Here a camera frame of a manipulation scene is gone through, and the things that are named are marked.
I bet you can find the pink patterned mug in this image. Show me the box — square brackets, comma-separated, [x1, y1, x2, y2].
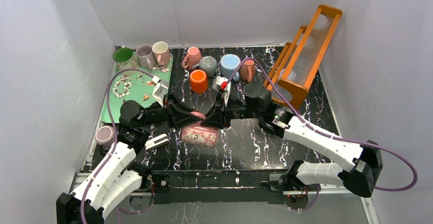
[180, 111, 220, 147]

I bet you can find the cream cartoon mug green interior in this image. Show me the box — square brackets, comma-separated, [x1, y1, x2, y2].
[113, 47, 139, 70]

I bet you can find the white black small device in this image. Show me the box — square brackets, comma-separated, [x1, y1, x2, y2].
[145, 134, 169, 152]

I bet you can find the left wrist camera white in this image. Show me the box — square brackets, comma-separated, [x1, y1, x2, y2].
[152, 76, 169, 107]

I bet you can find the lavender ribbed mug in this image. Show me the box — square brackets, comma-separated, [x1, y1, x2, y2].
[135, 45, 157, 70]

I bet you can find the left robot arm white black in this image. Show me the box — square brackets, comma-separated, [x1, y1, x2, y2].
[56, 94, 205, 223]

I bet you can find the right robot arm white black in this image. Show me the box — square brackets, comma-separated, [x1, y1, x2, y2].
[201, 82, 383, 197]

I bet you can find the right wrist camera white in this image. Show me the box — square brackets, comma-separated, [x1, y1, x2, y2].
[212, 76, 231, 105]

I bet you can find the grey upside-down mug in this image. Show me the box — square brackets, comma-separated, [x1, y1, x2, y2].
[193, 56, 218, 77]

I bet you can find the orange upside-down mug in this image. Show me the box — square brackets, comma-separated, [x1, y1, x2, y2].
[189, 69, 208, 93]

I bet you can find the salmon upside-down mug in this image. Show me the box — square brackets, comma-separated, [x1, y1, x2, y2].
[239, 58, 256, 83]

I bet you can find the pink upside-down mug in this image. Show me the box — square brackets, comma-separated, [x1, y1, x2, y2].
[182, 47, 202, 70]

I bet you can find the pinkish mug beside table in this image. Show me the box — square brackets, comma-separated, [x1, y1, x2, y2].
[94, 125, 115, 151]

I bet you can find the light blue upside-down mug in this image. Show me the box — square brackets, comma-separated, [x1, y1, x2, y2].
[220, 54, 240, 82]

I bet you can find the orange wooden dish rack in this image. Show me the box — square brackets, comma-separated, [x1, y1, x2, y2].
[263, 5, 343, 110]

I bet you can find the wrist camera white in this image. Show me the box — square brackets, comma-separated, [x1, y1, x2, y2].
[152, 76, 169, 107]
[212, 76, 231, 105]

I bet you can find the green floral serving tray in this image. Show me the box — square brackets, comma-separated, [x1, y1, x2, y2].
[101, 53, 174, 123]

